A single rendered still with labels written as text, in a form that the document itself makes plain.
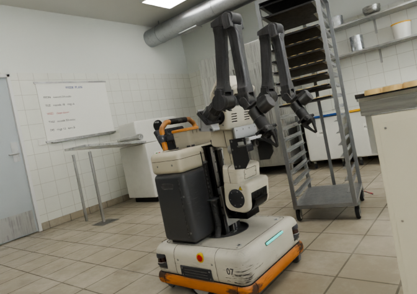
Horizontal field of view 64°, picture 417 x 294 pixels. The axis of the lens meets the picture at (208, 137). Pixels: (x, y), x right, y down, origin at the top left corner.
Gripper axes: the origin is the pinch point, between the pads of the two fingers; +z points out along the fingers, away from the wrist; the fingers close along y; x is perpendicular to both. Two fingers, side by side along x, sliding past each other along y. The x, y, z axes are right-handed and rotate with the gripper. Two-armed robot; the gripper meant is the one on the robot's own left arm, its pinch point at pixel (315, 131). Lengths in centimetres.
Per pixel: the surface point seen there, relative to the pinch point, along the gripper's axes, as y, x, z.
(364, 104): -54, -42, 9
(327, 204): 72, 57, 42
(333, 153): 294, 118, 6
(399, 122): -55, -47, 20
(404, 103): -54, -51, 16
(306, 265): -1, 54, 59
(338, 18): 339, 8, -149
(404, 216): -56, -30, 46
